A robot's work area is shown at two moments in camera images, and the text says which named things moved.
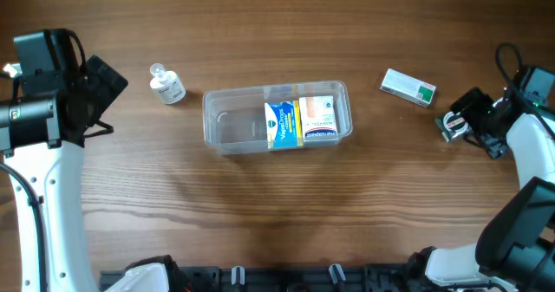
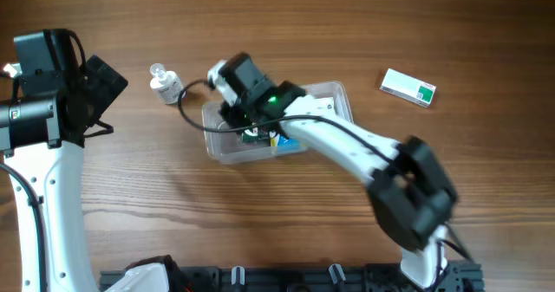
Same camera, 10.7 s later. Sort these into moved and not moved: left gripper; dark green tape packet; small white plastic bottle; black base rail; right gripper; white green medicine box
Moved: right gripper; dark green tape packet
Not moved: left gripper; small white plastic bottle; white green medicine box; black base rail
